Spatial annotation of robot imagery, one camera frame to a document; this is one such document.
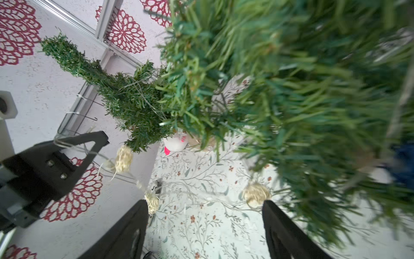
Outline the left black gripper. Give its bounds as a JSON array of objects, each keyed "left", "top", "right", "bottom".
[{"left": 1, "top": 131, "right": 109, "bottom": 232}]

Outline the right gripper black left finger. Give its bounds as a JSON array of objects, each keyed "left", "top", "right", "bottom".
[{"left": 80, "top": 200, "right": 149, "bottom": 259}]

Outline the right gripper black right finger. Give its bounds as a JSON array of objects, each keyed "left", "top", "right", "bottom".
[{"left": 262, "top": 200, "right": 331, "bottom": 259}]

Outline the small green christmas tree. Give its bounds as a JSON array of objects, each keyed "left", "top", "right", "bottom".
[
  {"left": 41, "top": 33, "right": 172, "bottom": 153},
  {"left": 161, "top": 1, "right": 414, "bottom": 246}
]

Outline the pink white plush toy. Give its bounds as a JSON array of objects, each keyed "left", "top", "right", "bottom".
[{"left": 162, "top": 133, "right": 188, "bottom": 155}]

